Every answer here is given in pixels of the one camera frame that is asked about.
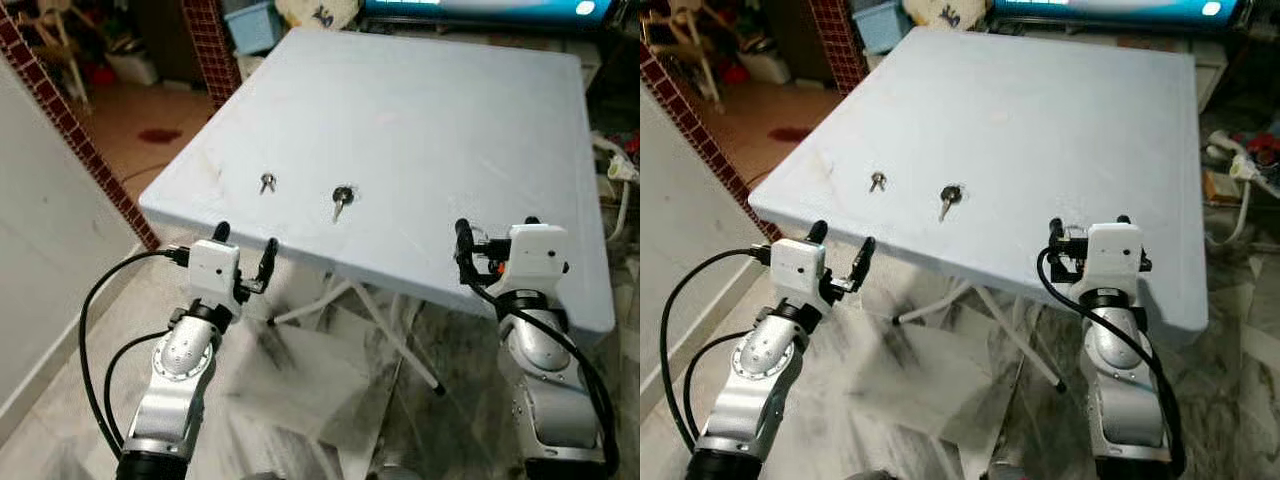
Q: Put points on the lit blue tv screen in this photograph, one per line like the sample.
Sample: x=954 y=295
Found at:
x=1110 y=9
x=480 y=8

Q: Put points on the small silver key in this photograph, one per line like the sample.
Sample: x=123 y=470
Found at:
x=877 y=181
x=267 y=182

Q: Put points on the white round printed item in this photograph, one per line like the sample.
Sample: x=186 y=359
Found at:
x=318 y=12
x=945 y=12

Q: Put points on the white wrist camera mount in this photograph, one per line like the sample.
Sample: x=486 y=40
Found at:
x=795 y=270
x=535 y=258
x=1117 y=255
x=213 y=270

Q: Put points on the red mosaic tile column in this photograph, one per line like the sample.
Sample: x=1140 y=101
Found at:
x=212 y=50
x=838 y=40

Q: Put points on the wooden rack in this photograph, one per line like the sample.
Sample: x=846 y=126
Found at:
x=690 y=45
x=62 y=45

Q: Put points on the blue plastic bin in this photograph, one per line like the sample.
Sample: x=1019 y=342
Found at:
x=255 y=30
x=882 y=28

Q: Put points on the white tubular table leg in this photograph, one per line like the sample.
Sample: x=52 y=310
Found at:
x=400 y=340
x=930 y=305
x=1020 y=338
x=310 y=305

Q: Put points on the red mosaic tile wall strip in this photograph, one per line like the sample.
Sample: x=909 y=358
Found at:
x=700 y=130

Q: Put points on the white folding table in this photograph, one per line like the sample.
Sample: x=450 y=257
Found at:
x=1030 y=130
x=420 y=130

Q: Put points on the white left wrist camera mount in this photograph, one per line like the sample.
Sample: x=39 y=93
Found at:
x=213 y=270
x=795 y=270

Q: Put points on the white plastic container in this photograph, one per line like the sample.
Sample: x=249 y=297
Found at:
x=132 y=68
x=765 y=68

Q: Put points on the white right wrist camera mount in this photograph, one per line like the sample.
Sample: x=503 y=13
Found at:
x=1117 y=255
x=535 y=258

